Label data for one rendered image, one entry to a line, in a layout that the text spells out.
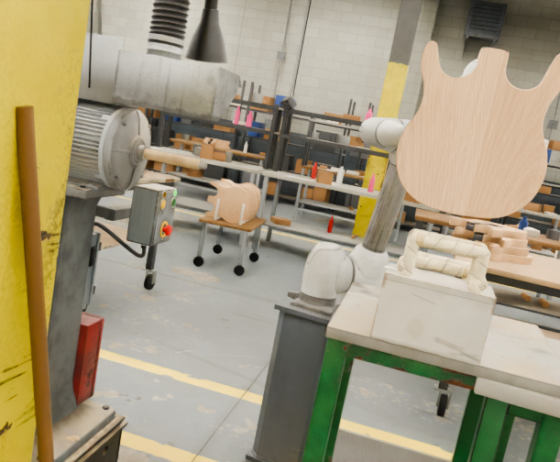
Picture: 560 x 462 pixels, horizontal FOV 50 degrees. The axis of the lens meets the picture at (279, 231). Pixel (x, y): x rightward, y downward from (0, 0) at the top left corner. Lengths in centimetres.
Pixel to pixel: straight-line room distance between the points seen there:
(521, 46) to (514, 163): 1148
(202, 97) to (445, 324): 86
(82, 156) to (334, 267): 112
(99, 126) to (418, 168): 91
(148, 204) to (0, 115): 132
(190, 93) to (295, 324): 116
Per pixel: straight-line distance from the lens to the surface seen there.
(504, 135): 152
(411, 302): 152
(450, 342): 154
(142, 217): 211
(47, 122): 90
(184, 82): 167
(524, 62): 1295
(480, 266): 151
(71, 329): 214
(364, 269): 251
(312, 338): 246
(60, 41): 91
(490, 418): 165
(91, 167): 186
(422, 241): 150
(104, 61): 188
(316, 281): 245
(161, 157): 184
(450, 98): 152
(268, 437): 267
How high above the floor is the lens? 140
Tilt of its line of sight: 9 degrees down
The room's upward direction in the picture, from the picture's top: 11 degrees clockwise
